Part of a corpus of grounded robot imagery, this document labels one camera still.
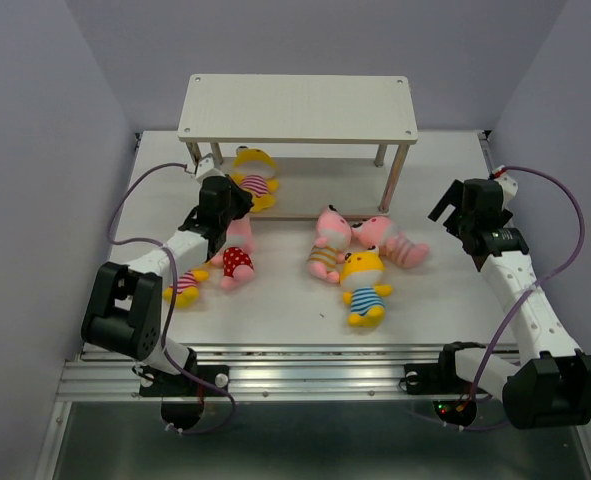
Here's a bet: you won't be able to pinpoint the pink plush orange stripes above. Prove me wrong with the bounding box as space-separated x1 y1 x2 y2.
306 204 352 284

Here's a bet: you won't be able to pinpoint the aluminium rail frame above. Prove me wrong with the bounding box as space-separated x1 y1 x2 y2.
32 129 591 480

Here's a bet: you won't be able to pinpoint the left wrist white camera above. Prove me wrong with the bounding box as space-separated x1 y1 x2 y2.
194 154 225 185

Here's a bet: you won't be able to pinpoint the yellow plush pink stripes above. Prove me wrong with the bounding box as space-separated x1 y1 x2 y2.
231 146 280 213
162 269 209 308

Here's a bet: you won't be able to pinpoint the pink plush red polka-dot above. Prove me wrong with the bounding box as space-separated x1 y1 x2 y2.
209 216 255 290

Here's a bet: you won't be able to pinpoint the white two-tier shelf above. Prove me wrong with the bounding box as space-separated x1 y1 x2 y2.
177 74 418 219

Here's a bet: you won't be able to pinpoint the yellow plush blue stripes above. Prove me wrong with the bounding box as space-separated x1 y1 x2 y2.
339 246 392 329

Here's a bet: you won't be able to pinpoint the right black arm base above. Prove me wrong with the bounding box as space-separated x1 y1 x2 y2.
399 363 469 395

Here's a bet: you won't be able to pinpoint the wrist white camera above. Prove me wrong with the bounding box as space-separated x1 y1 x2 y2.
194 154 225 185
490 166 518 209

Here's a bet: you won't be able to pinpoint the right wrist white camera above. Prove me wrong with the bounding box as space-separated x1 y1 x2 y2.
490 166 518 209

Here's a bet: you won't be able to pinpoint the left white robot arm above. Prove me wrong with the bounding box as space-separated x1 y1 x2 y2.
81 175 253 396

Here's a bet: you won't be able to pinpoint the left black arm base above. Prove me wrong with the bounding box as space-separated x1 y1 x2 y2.
132 365 229 398

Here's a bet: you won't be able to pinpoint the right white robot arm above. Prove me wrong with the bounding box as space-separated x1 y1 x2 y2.
429 175 591 429

